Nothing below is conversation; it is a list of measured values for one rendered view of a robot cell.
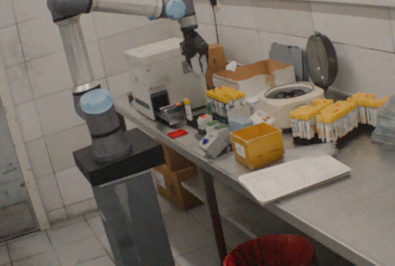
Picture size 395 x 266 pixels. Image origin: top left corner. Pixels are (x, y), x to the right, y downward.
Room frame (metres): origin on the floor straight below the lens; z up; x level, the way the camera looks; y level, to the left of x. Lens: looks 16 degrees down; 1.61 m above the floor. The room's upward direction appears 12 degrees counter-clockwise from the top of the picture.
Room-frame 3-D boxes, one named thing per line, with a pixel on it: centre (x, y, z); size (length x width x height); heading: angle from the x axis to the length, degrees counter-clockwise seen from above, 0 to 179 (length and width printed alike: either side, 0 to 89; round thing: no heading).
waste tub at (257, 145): (1.86, -0.18, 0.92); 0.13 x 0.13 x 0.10; 18
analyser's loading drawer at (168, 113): (2.51, 0.11, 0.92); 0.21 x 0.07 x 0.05; 20
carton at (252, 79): (2.55, -0.29, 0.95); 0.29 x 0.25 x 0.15; 110
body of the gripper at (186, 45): (2.33, -0.04, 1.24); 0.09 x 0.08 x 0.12; 21
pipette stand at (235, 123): (2.03, -0.15, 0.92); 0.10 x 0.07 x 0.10; 27
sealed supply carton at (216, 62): (3.20, -0.07, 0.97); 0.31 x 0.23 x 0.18; 14
